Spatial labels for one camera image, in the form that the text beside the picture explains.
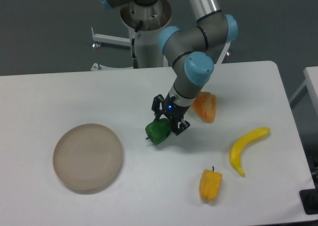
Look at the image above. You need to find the black device at table edge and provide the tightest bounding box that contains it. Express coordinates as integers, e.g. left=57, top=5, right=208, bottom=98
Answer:
left=299, top=156, right=318, bottom=215

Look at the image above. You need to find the beige round plate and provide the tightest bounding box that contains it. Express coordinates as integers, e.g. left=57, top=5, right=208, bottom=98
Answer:
left=52, top=123, right=124, bottom=194

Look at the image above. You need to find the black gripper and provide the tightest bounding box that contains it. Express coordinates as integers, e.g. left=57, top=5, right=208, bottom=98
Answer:
left=152, top=93, right=190, bottom=136

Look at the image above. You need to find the green toy bell pepper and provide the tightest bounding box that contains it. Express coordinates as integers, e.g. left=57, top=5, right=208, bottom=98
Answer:
left=145, top=118, right=171, bottom=145

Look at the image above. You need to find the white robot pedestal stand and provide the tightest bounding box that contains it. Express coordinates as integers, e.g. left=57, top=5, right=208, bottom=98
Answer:
left=92, top=0, right=238, bottom=69

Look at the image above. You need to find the white side table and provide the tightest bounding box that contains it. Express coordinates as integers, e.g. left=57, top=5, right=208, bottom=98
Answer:
left=288, top=66, right=318, bottom=112

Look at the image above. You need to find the orange toy bread piece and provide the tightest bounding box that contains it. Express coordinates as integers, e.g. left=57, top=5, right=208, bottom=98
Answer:
left=192, top=91, right=217, bottom=123

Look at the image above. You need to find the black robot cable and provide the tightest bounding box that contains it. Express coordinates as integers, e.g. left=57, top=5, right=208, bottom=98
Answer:
left=130, top=20, right=143, bottom=69

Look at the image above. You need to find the yellow toy banana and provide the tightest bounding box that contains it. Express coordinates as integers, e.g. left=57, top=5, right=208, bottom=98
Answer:
left=229, top=127, right=271, bottom=176

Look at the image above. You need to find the yellow toy bell pepper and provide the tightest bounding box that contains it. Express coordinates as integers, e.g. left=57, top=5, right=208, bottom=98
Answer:
left=199, top=167, right=223, bottom=201

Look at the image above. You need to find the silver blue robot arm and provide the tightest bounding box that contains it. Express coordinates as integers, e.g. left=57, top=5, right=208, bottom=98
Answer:
left=100, top=0, right=238, bottom=135

